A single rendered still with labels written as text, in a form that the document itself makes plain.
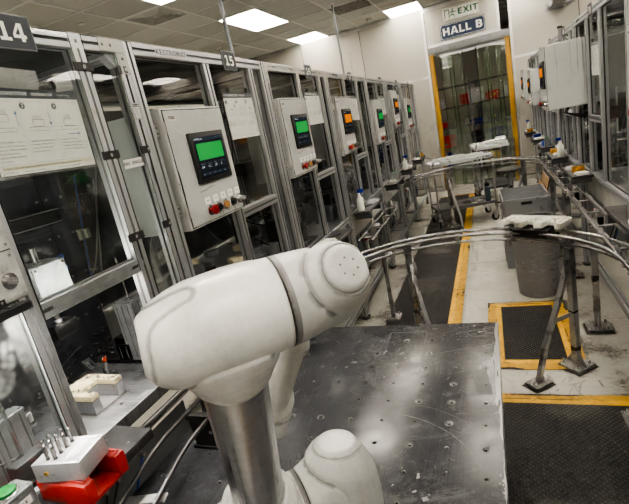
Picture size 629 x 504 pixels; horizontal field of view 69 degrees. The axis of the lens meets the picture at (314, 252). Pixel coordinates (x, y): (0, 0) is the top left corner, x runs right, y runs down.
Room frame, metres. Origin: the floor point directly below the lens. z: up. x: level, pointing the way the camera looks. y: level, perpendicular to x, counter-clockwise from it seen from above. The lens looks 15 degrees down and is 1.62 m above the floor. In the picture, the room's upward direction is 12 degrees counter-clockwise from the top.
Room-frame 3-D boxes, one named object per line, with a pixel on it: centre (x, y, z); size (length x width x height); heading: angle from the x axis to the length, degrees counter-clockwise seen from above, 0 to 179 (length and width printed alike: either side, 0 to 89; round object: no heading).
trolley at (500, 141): (7.22, -3.06, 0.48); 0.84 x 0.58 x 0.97; 165
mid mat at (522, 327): (2.85, -1.36, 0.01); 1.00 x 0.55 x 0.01; 157
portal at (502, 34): (8.59, -3.42, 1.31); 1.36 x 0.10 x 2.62; 67
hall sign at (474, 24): (8.57, -3.35, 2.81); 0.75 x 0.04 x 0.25; 67
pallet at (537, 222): (2.53, -1.28, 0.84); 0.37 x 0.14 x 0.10; 35
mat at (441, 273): (5.42, -1.62, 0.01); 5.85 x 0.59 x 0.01; 157
